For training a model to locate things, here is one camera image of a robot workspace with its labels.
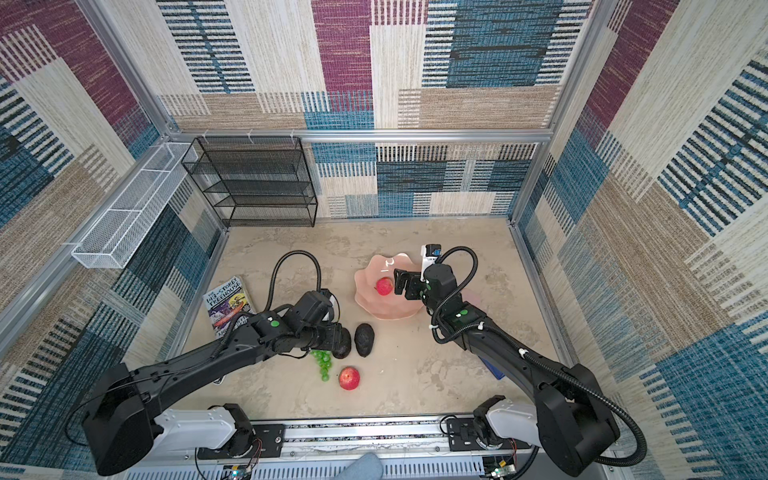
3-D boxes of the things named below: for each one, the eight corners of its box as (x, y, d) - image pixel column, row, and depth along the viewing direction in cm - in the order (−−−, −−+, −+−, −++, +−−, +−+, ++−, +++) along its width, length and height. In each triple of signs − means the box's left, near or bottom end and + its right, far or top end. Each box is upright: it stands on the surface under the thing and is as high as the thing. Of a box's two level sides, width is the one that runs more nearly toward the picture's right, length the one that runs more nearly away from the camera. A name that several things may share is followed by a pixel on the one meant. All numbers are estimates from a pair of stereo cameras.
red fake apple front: (340, 390, 82) (337, 385, 78) (341, 372, 85) (339, 366, 81) (359, 390, 82) (358, 385, 78) (360, 372, 85) (359, 366, 81)
